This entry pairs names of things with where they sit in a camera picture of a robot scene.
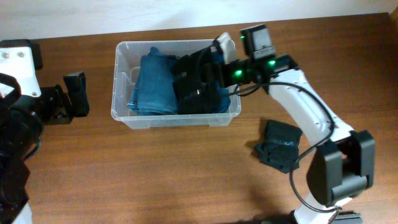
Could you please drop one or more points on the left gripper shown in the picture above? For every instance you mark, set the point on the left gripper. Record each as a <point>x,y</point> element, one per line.
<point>76,94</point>

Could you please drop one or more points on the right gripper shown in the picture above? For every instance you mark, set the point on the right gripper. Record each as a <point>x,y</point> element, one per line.
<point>230,68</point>

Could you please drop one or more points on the clear plastic storage container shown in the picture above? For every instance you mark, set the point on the clear plastic storage container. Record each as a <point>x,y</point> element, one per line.
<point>126,73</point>

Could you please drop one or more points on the black bundle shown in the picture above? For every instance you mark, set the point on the black bundle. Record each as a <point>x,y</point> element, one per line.
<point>195,101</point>
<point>280,148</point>

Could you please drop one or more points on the dark blue jeans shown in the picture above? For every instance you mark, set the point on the dark blue jeans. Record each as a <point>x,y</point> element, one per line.
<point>153,93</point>

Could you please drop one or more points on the teal shirt bundle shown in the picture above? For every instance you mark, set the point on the teal shirt bundle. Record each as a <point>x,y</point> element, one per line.
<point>224,101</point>

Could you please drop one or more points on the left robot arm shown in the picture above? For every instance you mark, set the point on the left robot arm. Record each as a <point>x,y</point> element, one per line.
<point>26,108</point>

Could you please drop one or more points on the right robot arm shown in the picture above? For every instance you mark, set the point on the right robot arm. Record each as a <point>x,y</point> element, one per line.
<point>343,162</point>

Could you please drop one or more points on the grey base clamp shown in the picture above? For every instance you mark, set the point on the grey base clamp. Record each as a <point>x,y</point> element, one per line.
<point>348,218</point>

